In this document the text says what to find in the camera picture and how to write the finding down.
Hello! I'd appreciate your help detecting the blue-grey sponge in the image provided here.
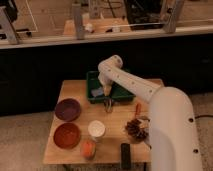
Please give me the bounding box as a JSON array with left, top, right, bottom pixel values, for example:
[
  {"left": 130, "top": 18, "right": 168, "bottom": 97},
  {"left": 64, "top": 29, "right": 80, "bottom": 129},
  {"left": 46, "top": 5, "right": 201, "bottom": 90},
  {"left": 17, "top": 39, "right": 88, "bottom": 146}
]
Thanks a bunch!
[{"left": 91, "top": 87, "right": 104, "bottom": 97}]

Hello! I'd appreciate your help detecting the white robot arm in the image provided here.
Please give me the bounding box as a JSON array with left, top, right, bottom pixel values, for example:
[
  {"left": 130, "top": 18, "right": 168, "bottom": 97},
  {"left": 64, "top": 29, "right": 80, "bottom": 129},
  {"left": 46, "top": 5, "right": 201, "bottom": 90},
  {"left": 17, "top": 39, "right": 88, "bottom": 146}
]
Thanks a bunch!
[{"left": 98, "top": 55, "right": 203, "bottom": 171}]

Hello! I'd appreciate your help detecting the purple bowl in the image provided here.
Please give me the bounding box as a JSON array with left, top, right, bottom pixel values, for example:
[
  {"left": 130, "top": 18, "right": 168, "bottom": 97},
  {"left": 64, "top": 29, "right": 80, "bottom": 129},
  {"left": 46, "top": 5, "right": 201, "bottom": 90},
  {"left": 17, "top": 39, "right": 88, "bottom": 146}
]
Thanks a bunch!
[{"left": 55, "top": 98, "right": 81, "bottom": 122}]

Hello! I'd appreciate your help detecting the red bowl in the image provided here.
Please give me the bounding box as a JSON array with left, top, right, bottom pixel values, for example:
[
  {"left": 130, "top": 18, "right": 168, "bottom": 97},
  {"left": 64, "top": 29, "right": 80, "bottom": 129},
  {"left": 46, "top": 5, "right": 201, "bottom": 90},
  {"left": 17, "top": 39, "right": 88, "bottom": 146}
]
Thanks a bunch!
[{"left": 53, "top": 123, "right": 81, "bottom": 149}]

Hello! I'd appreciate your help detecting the small metal clip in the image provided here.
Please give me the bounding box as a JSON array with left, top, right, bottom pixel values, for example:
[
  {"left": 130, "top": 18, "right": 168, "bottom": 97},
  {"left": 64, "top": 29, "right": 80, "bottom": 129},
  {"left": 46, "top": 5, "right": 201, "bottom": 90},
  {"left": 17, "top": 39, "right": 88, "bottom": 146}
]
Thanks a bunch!
[{"left": 104, "top": 98, "right": 114, "bottom": 113}]

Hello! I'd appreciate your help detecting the green plastic bin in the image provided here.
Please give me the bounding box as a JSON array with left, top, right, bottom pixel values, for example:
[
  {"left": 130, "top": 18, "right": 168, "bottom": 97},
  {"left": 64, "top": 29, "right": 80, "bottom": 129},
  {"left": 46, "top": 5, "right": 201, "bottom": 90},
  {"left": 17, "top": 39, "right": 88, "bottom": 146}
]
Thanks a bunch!
[{"left": 86, "top": 71, "right": 135, "bottom": 104}]

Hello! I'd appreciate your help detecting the orange chili pepper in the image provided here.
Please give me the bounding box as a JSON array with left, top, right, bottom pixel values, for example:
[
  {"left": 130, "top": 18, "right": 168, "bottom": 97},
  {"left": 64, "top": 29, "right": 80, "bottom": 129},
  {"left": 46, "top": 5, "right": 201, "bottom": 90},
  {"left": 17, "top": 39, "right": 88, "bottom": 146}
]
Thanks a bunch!
[{"left": 134, "top": 103, "right": 142, "bottom": 119}]

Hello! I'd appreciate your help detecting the white cup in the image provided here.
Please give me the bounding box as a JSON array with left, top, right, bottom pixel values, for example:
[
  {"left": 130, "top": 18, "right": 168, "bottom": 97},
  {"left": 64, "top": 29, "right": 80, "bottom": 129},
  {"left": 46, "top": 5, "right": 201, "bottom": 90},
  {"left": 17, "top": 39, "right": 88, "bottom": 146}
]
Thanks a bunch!
[{"left": 88, "top": 120, "right": 106, "bottom": 141}]

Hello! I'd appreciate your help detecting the bunch of dark grapes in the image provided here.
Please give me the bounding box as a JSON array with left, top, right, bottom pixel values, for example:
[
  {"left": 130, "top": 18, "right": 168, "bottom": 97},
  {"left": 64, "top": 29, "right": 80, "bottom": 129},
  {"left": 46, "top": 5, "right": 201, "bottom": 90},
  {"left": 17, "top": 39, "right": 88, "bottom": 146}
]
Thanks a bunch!
[{"left": 125, "top": 119, "right": 148, "bottom": 142}]

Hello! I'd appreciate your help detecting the wooden folding table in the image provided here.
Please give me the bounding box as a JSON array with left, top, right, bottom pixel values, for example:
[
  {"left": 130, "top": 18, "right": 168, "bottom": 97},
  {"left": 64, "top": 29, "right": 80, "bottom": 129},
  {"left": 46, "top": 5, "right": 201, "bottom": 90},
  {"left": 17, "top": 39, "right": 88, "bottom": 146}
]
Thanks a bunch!
[{"left": 43, "top": 80, "right": 148, "bottom": 165}]

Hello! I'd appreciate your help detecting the orange toy carrot cup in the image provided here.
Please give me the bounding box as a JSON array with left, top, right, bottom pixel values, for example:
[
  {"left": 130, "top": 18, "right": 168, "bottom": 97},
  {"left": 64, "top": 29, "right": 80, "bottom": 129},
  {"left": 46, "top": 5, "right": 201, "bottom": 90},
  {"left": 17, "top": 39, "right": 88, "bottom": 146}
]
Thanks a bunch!
[{"left": 80, "top": 139, "right": 96, "bottom": 159}]

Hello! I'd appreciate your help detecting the black remote control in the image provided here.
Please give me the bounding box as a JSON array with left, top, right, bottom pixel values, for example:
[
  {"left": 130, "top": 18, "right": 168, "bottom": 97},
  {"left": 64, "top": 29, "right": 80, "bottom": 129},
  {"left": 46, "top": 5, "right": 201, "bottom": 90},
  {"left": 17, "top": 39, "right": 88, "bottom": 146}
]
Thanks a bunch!
[{"left": 120, "top": 143, "right": 131, "bottom": 170}]

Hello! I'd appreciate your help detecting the black cable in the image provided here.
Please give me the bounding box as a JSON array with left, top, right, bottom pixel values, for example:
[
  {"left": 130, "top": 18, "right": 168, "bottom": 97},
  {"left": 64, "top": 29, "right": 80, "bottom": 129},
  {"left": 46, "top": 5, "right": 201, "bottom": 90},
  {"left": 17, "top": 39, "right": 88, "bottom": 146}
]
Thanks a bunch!
[{"left": 194, "top": 114, "right": 213, "bottom": 120}]

